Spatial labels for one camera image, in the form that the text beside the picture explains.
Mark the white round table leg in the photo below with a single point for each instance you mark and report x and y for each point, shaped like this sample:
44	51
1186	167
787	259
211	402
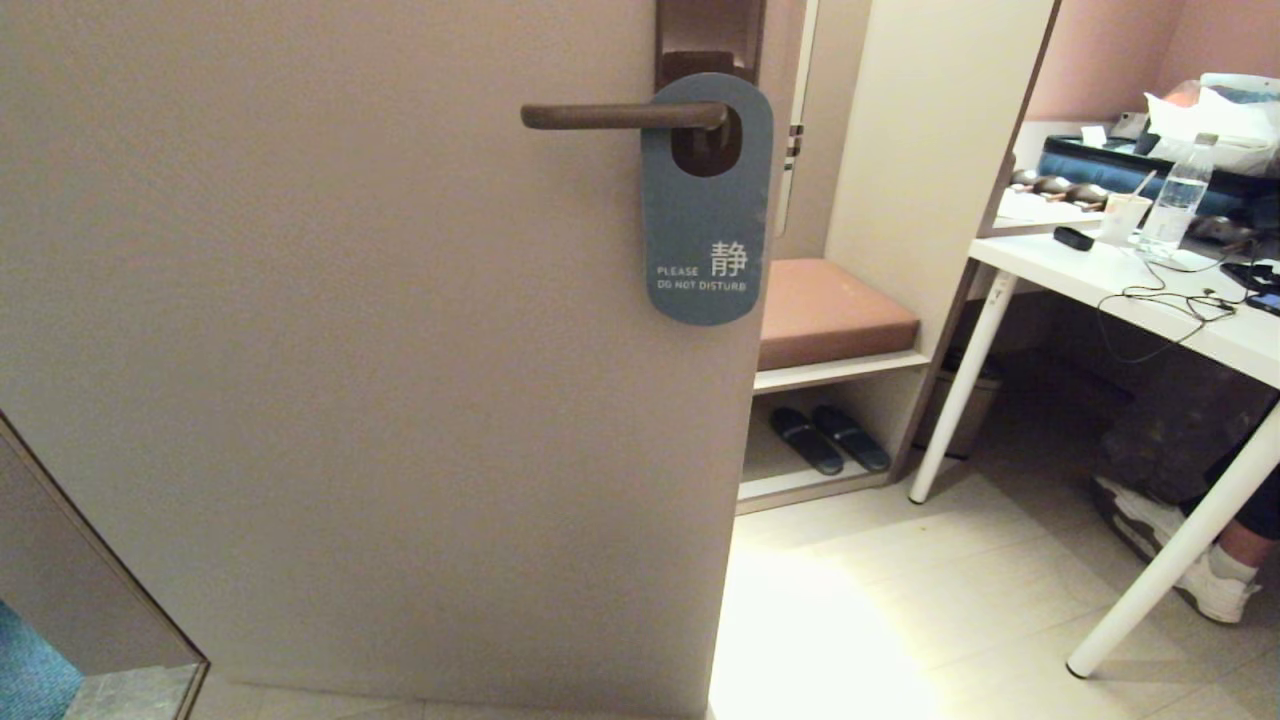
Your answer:
1170	560
960	390

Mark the black smartphone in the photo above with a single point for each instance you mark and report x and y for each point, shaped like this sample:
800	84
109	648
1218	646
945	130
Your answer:
1258	285

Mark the beige room door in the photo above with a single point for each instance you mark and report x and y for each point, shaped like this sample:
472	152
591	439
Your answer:
350	350

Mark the white plastic bag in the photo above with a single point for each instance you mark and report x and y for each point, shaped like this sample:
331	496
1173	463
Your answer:
1230	120

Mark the person's leg black trousers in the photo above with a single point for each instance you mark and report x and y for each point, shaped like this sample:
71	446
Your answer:
1255	500

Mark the white sneaker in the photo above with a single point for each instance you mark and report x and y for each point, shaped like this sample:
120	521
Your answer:
1150	525

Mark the clear plastic water bottle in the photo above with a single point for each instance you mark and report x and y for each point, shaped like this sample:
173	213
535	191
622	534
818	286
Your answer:
1180	200

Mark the black slipper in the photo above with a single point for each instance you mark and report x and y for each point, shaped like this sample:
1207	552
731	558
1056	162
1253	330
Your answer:
855	438
805	440

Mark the blue and white door hanger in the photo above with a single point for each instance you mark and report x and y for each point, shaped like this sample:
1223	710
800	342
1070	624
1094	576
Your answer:
705	220

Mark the white shelf bench unit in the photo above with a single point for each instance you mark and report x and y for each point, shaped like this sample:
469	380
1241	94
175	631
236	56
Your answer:
930	150

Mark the small black box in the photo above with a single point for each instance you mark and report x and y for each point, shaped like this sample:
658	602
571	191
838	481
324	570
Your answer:
1075	238

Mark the blue carpet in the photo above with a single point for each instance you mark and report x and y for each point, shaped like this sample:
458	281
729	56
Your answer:
30	680

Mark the white paper sheet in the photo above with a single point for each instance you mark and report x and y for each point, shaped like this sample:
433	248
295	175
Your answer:
1045	208

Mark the dark blue tray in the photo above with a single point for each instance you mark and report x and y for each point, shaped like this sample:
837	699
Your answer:
1090	165

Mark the white paper cup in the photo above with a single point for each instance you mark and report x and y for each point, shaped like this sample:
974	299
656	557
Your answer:
1122	220

